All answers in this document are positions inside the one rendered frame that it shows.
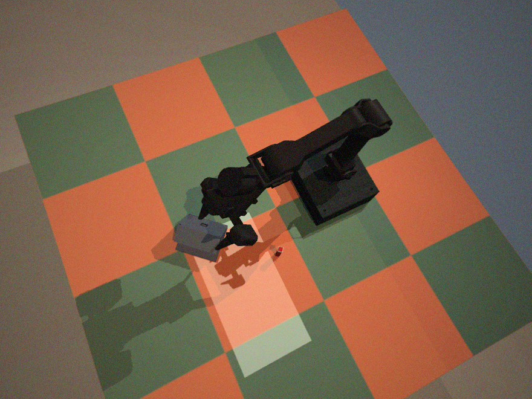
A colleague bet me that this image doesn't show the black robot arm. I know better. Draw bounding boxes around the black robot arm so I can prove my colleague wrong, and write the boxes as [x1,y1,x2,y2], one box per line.
[201,99,392,219]

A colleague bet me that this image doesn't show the dark grey square panel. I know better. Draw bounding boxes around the dark grey square panel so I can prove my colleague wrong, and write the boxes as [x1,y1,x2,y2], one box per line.
[174,214,228,262]

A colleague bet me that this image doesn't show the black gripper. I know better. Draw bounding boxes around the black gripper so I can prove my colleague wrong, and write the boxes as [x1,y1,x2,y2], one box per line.
[198,177,258,250]

